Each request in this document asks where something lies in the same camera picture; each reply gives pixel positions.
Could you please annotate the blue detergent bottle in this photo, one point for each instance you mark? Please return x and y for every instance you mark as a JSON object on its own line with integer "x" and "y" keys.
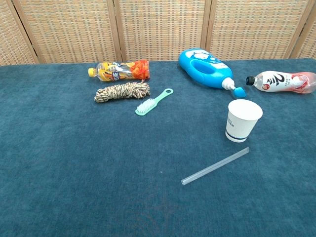
{"x": 212, "y": 79}

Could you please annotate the transparent plastic straw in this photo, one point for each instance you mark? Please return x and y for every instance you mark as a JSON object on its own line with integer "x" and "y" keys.
{"x": 214, "y": 167}

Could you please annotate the white pink label bottle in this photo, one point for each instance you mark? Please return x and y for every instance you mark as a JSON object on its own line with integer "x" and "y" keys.
{"x": 279, "y": 82}

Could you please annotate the white paper cup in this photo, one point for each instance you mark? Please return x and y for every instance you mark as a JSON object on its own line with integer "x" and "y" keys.
{"x": 240, "y": 126}

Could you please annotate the mint green scrub brush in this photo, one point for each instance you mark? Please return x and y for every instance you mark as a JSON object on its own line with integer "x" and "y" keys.
{"x": 146, "y": 106}

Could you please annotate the orange label drink bottle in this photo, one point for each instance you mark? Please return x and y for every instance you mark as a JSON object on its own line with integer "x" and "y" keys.
{"x": 123, "y": 71}

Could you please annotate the blue plush table cloth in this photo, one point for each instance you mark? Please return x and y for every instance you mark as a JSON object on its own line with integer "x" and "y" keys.
{"x": 74, "y": 172}

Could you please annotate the woven bamboo folding screen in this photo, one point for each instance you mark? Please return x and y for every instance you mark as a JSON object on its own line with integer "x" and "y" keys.
{"x": 158, "y": 24}

